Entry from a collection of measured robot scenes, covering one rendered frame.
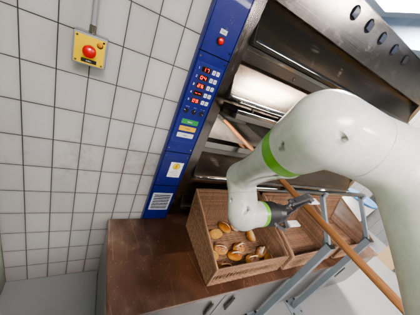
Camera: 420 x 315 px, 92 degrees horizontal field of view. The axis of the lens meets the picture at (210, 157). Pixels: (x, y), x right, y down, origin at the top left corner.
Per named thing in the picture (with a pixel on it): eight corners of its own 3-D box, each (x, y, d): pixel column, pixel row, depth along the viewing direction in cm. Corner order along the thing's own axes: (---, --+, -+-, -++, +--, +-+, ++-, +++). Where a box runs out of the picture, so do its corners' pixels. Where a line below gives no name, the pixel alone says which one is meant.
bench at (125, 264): (95, 270, 147) (108, 214, 121) (305, 242, 268) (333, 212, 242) (88, 377, 105) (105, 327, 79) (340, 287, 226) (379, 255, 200)
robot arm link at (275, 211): (263, 234, 72) (277, 217, 68) (247, 209, 81) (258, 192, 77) (275, 233, 75) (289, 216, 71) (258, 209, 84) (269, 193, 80)
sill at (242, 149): (200, 141, 122) (203, 135, 120) (352, 170, 212) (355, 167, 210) (204, 147, 118) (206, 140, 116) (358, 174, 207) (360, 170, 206)
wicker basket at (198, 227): (181, 216, 143) (194, 187, 131) (243, 214, 172) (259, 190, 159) (205, 289, 107) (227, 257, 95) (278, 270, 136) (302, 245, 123)
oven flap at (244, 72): (226, 98, 104) (236, 57, 101) (380, 149, 193) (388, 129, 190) (231, 98, 100) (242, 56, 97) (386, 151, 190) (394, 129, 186)
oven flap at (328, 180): (192, 176, 127) (199, 146, 124) (344, 189, 216) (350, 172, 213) (195, 179, 123) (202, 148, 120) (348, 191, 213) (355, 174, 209)
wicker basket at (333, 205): (292, 214, 202) (309, 194, 190) (324, 212, 231) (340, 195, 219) (332, 260, 167) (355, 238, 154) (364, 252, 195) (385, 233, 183)
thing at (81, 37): (74, 56, 73) (75, 25, 69) (104, 66, 78) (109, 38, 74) (70, 60, 68) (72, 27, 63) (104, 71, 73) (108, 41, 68)
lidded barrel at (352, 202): (359, 232, 347) (384, 209, 322) (341, 231, 329) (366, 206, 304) (339, 212, 384) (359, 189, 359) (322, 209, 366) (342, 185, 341)
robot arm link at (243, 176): (264, 178, 42) (312, 178, 44) (259, 126, 45) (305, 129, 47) (223, 195, 76) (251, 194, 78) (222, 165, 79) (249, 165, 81)
